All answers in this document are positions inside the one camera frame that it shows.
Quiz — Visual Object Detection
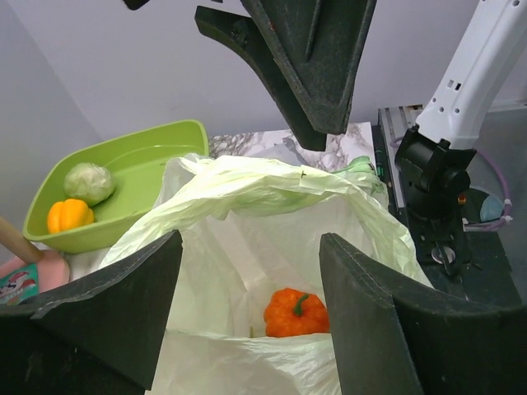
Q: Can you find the green cabbage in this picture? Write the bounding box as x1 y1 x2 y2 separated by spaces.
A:
63 162 116 207

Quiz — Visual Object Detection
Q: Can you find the yellow bell pepper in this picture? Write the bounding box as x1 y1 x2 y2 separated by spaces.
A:
47 198 95 234

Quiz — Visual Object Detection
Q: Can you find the right colourful candy packet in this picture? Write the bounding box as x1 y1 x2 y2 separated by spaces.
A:
0 263 40 305

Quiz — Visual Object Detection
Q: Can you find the pink three-tier shelf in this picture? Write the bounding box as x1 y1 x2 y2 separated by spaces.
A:
0 216 72 294

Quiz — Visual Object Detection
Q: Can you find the light green plastic grocery bag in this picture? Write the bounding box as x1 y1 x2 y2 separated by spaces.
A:
100 154 427 394

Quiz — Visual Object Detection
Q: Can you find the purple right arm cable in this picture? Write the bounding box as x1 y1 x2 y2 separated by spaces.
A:
463 147 514 231

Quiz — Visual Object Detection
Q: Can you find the green plastic tray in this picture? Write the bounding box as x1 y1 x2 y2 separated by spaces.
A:
22 119 209 254

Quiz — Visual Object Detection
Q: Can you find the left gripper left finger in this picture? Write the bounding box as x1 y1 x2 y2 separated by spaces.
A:
1 230 183 394

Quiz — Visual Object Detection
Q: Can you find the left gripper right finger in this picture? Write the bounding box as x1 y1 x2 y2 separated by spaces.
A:
319 234 526 394

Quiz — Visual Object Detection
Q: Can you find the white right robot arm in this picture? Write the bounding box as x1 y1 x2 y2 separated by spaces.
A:
194 1 526 219

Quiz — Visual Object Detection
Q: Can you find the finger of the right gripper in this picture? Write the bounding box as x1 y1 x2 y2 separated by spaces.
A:
243 0 376 134
194 6 326 151

